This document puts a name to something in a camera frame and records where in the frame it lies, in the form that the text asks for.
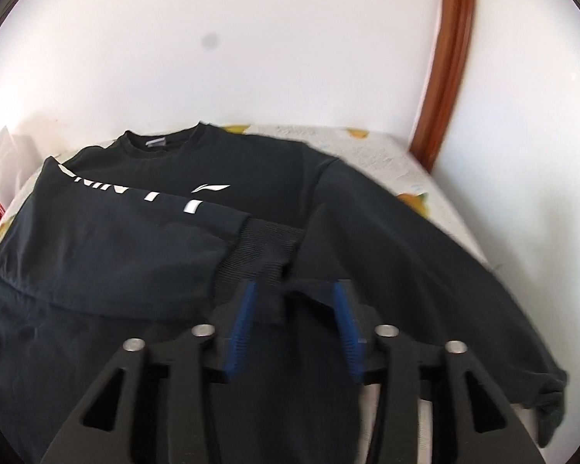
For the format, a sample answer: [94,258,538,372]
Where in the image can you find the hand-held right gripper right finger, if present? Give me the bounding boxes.
[333,281,547,464]

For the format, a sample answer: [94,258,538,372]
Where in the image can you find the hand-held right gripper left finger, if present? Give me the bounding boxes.
[41,280,258,464]

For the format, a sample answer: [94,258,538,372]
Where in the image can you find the black sweatshirt with white print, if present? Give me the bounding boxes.
[0,123,568,464]

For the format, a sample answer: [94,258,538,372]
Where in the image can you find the fruit print tablecloth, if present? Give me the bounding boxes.
[0,123,544,464]

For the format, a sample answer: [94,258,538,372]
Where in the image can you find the white plastic bag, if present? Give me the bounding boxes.
[0,126,45,213]

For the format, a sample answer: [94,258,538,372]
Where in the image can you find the brown wooden door frame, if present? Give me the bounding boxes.
[408,0,479,173]

